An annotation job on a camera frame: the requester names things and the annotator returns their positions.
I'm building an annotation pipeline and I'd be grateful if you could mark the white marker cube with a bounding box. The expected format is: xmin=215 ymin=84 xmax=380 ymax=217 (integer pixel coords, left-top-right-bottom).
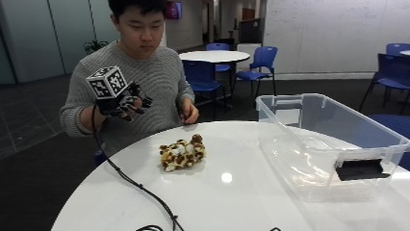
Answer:
xmin=85 ymin=65 xmax=129 ymax=100

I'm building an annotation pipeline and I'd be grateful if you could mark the the person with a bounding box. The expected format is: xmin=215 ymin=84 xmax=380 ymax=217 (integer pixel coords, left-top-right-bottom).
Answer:
xmin=58 ymin=0 xmax=201 ymax=158

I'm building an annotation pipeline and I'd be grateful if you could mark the giraffe soft toy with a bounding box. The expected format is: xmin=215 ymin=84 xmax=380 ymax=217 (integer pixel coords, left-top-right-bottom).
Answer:
xmin=157 ymin=133 xmax=207 ymax=173

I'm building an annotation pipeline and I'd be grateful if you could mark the blue chair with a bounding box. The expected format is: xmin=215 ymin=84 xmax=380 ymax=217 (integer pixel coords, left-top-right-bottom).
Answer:
xmin=358 ymin=53 xmax=410 ymax=114
xmin=233 ymin=45 xmax=279 ymax=97
xmin=181 ymin=60 xmax=227 ymax=120
xmin=205 ymin=42 xmax=233 ymax=73
xmin=384 ymin=42 xmax=410 ymax=58

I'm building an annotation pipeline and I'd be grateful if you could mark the potted green plant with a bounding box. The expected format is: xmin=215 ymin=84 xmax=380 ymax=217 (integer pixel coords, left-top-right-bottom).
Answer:
xmin=82 ymin=38 xmax=110 ymax=56

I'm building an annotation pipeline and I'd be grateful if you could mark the round white table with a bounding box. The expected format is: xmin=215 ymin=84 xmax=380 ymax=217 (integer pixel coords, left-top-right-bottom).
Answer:
xmin=178 ymin=49 xmax=253 ymax=64

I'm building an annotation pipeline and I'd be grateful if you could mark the white cabinet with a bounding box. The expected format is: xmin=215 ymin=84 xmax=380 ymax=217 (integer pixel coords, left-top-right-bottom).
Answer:
xmin=234 ymin=42 xmax=262 ymax=72

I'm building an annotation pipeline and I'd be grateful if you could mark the dark cabinet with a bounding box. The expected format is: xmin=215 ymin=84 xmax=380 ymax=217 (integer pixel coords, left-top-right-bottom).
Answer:
xmin=237 ymin=17 xmax=262 ymax=44

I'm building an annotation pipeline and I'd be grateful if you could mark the clear plastic storage bin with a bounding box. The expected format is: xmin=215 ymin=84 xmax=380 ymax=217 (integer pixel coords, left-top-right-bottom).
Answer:
xmin=255 ymin=92 xmax=410 ymax=203

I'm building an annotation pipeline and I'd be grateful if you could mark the black bin latch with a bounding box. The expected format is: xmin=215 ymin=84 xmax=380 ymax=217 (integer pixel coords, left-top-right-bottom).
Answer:
xmin=333 ymin=158 xmax=392 ymax=182

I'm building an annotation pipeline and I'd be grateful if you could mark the black glove cable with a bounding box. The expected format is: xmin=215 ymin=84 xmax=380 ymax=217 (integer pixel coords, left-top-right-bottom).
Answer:
xmin=89 ymin=104 xmax=186 ymax=231

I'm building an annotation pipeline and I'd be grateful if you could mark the wall screen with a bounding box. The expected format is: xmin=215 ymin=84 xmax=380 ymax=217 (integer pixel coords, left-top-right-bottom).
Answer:
xmin=165 ymin=1 xmax=185 ymax=20

